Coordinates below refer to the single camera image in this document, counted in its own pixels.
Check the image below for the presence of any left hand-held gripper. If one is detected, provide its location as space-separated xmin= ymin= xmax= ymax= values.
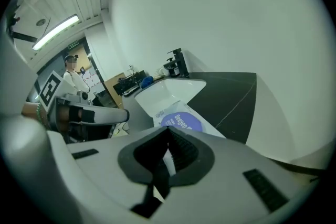
xmin=33 ymin=70 xmax=130 ymax=140

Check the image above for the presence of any person's left forearm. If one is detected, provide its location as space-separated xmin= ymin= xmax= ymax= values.
xmin=21 ymin=102 xmax=50 ymax=130

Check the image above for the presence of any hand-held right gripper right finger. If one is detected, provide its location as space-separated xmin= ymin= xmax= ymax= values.
xmin=154 ymin=125 xmax=320 ymax=224

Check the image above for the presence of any black faucet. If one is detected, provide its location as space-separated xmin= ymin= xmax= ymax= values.
xmin=163 ymin=47 xmax=191 ymax=79

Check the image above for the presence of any black machine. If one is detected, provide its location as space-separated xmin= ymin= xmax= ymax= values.
xmin=112 ymin=70 xmax=146 ymax=97

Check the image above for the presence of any long ceiling light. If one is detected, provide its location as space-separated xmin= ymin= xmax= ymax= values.
xmin=31 ymin=14 xmax=80 ymax=51

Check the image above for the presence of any brown cardboard box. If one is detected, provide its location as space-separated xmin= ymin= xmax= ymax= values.
xmin=103 ymin=72 xmax=127 ymax=110

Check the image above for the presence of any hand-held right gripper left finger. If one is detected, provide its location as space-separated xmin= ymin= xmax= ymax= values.
xmin=48 ymin=125 xmax=169 ymax=224

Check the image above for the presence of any green bead bracelet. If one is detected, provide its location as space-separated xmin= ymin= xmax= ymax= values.
xmin=35 ymin=102 xmax=44 ymax=124

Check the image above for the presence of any dark framed door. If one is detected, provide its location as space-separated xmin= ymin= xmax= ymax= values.
xmin=67 ymin=36 xmax=106 ymax=98

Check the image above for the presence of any white sink basin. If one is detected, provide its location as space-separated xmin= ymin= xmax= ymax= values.
xmin=134 ymin=78 xmax=207 ymax=121

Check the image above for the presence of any white and purple packet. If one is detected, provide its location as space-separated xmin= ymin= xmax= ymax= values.
xmin=153 ymin=101 xmax=226 ymax=140

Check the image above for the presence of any blue cloth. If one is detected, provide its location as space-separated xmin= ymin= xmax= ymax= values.
xmin=140 ymin=76 xmax=154 ymax=89

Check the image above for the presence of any black top wooden counter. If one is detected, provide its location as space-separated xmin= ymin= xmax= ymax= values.
xmin=122 ymin=71 xmax=257 ymax=145

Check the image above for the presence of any person's left hand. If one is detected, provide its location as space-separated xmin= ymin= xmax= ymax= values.
xmin=58 ymin=106 xmax=71 ymax=132

